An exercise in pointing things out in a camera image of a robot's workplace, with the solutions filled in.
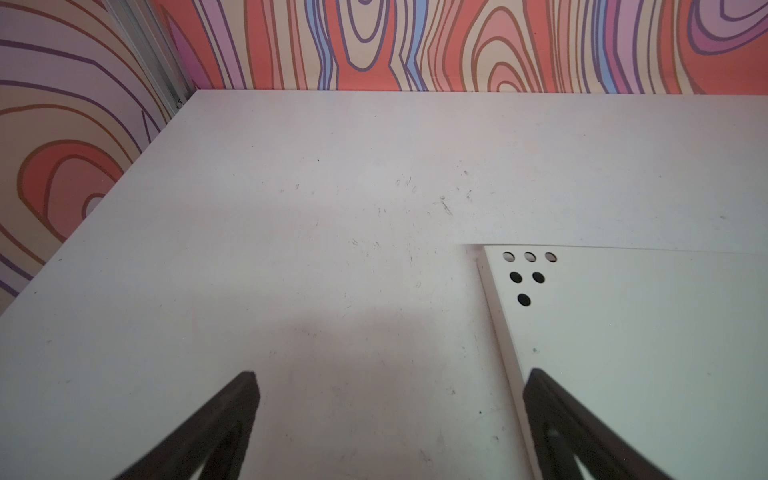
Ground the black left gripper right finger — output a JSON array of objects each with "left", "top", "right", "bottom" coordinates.
[{"left": 523, "top": 368, "right": 669, "bottom": 479}]

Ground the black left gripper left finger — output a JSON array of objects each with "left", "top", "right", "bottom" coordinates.
[{"left": 118, "top": 371, "right": 260, "bottom": 479}]

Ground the white and black file folder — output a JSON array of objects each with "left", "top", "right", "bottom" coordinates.
[{"left": 478, "top": 245, "right": 767, "bottom": 479}]

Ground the aluminium frame post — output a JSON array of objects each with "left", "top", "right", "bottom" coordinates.
[{"left": 104, "top": 0, "right": 195, "bottom": 116}]

